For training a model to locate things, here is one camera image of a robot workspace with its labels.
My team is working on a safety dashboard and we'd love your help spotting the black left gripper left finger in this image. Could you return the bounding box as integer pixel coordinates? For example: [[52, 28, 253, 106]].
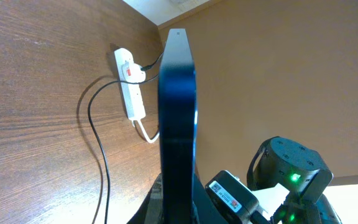
[[127, 174, 163, 224]]

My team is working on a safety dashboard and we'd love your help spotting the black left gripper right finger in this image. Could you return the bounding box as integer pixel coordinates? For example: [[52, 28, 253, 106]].
[[193, 174, 227, 224]]

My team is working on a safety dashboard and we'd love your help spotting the blue Galaxy smartphone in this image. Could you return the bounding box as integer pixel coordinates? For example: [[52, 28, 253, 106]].
[[158, 29, 197, 223]]

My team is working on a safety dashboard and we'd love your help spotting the black USB charging cable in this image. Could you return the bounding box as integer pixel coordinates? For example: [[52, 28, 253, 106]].
[[87, 51, 165, 224]]

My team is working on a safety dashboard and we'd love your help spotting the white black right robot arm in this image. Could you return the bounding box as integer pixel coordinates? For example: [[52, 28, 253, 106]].
[[247, 136, 342, 223]]

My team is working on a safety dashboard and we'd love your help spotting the white USB charger adapter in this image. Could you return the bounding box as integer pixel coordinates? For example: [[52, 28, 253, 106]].
[[122, 62, 145, 83]]

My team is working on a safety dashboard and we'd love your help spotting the white power strip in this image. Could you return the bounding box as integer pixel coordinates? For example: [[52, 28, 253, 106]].
[[114, 48, 145, 122]]

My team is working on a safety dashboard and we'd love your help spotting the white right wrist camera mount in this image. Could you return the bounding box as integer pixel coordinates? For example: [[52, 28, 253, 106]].
[[204, 170, 291, 224]]

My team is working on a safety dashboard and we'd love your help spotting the white power strip cord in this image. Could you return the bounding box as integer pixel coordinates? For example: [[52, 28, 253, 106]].
[[131, 118, 161, 144]]

